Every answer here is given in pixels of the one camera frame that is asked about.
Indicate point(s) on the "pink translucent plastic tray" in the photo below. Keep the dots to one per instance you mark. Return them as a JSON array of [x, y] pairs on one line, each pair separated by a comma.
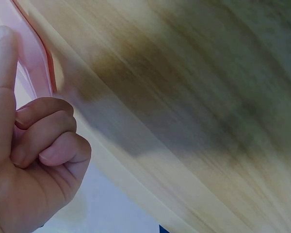
[[35, 60]]

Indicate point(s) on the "person's left hand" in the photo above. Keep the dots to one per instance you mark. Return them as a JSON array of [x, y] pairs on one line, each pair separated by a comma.
[[19, 189]]

